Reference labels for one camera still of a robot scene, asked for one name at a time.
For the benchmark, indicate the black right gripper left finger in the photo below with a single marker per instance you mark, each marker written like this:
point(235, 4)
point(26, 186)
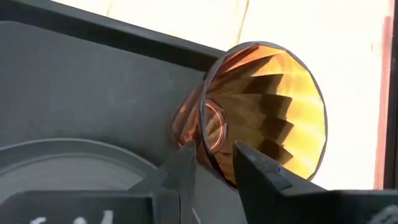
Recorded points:
point(174, 186)

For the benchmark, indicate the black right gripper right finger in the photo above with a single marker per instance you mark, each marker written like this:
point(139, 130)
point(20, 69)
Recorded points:
point(264, 186)

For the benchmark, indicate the amber faceted glass cup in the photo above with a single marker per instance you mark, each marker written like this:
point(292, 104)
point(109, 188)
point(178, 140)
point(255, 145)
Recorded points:
point(295, 93)

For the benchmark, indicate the dark grey round plate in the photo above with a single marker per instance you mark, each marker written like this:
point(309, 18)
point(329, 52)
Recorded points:
point(62, 168)

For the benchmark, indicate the black plastic tray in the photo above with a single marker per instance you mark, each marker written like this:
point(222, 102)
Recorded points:
point(93, 77)

